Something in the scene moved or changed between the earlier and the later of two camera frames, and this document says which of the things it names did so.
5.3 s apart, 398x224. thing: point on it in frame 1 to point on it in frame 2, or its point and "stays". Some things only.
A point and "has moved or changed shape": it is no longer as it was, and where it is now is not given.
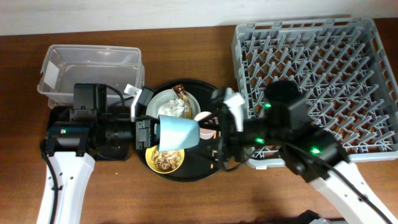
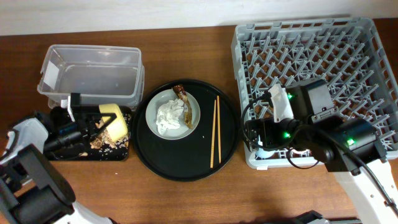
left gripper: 147,136 to 83,117
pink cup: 206,117 has moved or changed shape
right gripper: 236,136 to 267,126
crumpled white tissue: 174,107 stays
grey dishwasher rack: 342,71 stays
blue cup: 176,133 to 262,154
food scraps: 166,160 has moved or changed shape
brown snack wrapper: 182,94 stays
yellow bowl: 164,161 has moved or changed shape
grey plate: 155,101 stays
